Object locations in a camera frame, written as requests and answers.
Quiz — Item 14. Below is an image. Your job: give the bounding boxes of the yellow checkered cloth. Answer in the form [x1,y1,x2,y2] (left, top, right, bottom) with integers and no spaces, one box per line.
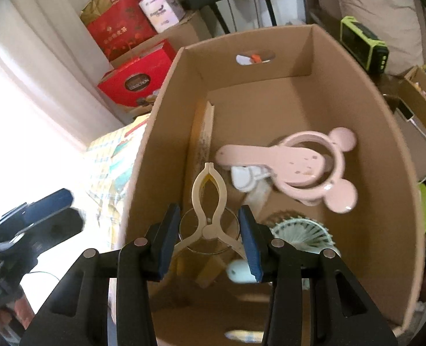
[85,126,142,240]

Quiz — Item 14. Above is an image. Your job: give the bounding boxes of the red gift bag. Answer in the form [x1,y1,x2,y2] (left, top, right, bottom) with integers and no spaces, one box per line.
[87,0,160,63]

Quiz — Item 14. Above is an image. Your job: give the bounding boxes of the small pink box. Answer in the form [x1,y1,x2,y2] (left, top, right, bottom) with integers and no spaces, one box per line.
[139,0,186,33]

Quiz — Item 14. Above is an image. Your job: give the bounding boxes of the green and black device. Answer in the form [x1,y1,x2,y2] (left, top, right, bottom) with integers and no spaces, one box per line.
[340,16,390,74]

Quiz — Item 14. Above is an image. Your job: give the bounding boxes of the closed brown cardboard box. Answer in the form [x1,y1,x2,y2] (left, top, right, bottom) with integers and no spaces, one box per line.
[155,10,214,55]

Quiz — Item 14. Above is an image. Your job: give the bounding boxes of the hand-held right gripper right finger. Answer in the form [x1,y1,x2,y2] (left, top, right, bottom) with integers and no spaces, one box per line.
[239,205,398,346]

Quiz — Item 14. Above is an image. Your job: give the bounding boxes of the white curtain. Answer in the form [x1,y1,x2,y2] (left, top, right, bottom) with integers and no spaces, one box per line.
[0,0,129,159]

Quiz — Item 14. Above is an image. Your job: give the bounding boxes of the red gift box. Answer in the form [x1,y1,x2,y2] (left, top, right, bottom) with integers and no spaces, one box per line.
[98,40,178,115]

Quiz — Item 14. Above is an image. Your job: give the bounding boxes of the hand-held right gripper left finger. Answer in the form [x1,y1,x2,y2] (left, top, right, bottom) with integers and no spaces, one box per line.
[18,203,182,346]

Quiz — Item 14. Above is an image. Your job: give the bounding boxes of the large cardboard box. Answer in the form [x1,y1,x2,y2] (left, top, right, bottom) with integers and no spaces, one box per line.
[117,23,426,346]

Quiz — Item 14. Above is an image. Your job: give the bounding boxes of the small open cardboard box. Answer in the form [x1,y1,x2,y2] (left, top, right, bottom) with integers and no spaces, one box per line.
[396,65,426,185]

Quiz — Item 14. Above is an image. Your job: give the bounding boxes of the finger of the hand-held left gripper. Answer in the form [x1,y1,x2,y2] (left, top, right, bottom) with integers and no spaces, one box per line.
[4,188,74,232]
[26,207,84,258]

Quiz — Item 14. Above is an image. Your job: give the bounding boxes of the beige plastic tongs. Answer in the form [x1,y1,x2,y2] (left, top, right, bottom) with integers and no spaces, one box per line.
[173,163,247,261]

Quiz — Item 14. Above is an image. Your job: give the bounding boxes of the pink mouse-ear handheld fan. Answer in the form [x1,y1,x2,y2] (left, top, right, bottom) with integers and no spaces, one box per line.
[215,127,359,217]

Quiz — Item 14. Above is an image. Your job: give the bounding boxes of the mint green handheld fan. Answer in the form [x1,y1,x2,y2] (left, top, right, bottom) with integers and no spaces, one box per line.
[225,215,342,284]

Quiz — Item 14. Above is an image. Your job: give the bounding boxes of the beige pillow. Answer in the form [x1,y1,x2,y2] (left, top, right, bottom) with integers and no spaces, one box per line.
[329,0,426,77]

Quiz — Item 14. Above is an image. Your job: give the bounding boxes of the printed paper hand fan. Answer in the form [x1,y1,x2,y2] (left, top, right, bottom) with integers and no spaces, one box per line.
[114,114,152,204]

